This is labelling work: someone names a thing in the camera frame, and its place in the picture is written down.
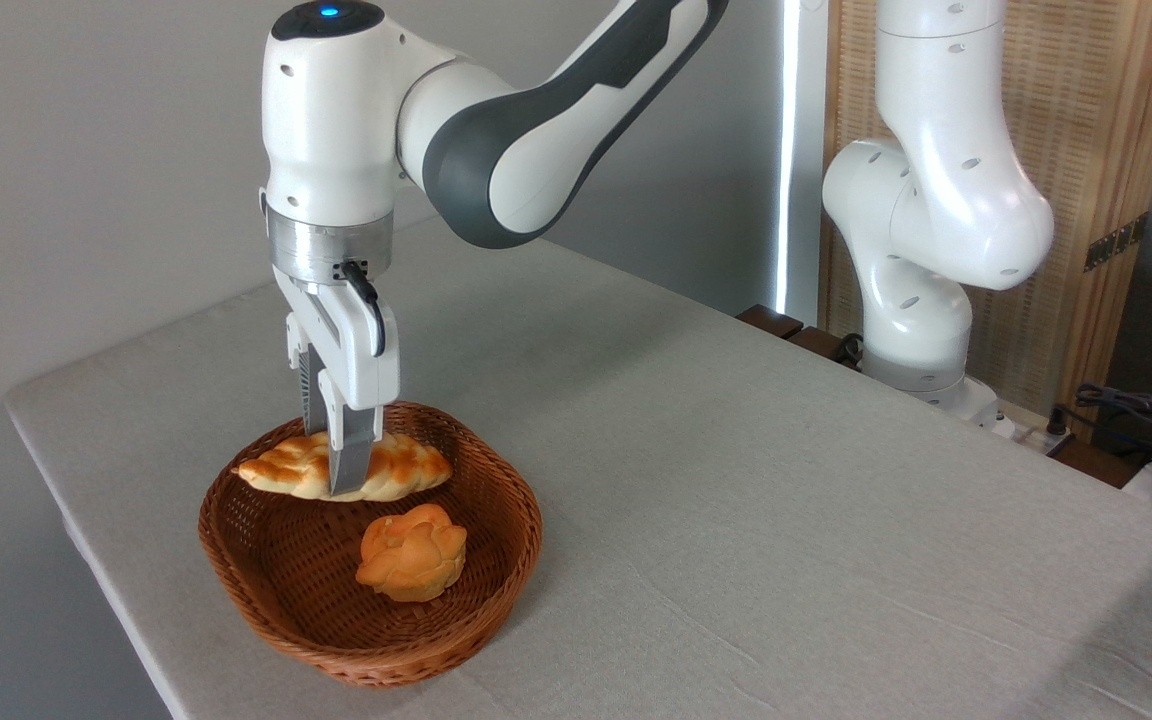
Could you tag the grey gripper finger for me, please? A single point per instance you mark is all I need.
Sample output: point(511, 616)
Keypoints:
point(310, 400)
point(351, 455)

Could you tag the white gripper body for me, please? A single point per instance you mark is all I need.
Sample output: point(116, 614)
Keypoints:
point(361, 350)

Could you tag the long braided bread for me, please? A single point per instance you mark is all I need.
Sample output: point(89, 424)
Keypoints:
point(406, 470)

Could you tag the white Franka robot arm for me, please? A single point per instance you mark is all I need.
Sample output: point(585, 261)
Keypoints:
point(336, 120)

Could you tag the round golden bread bun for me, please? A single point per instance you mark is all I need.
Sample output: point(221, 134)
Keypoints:
point(411, 555)

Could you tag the brown wicker basket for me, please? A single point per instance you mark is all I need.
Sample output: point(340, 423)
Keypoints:
point(266, 600)

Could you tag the dark brown wooden furniture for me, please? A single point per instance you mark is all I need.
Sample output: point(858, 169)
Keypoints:
point(771, 320)

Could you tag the grey tablecloth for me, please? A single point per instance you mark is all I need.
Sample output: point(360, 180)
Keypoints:
point(786, 560)

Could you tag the white power strip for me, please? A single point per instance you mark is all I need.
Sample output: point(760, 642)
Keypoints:
point(1031, 432)

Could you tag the dark metal screen hinge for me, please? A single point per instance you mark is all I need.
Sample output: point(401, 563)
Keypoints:
point(1116, 242)

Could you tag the white vertical frame strip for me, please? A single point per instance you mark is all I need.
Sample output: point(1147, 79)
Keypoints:
point(802, 150)

